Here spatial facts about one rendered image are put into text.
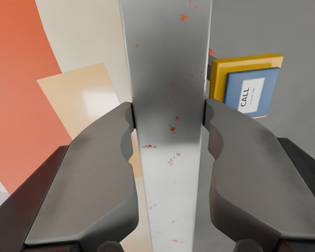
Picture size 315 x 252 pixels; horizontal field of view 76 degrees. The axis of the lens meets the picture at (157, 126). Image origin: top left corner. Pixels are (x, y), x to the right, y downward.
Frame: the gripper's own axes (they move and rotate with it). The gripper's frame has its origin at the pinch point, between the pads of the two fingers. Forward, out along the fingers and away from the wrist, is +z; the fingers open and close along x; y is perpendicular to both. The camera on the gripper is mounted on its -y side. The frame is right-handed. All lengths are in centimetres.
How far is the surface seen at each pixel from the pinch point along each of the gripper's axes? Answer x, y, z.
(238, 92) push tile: 13.3, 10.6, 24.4
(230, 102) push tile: 12.2, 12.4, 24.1
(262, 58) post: 17.7, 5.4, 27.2
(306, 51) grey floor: 102, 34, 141
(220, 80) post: 10.2, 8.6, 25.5
